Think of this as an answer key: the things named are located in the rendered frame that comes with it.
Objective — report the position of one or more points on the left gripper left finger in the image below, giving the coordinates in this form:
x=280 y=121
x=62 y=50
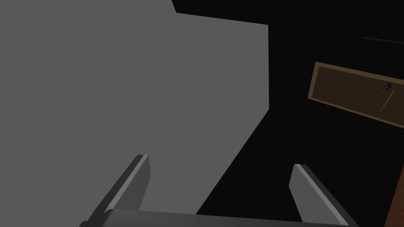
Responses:
x=132 y=186

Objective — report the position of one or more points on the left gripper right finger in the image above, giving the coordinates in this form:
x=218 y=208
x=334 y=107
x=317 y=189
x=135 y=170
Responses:
x=311 y=197

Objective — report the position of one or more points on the reddish brown wooden furniture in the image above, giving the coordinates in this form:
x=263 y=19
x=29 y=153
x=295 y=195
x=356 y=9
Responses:
x=397 y=205

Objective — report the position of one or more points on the dark brown door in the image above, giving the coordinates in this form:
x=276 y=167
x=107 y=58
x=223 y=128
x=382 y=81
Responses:
x=350 y=90

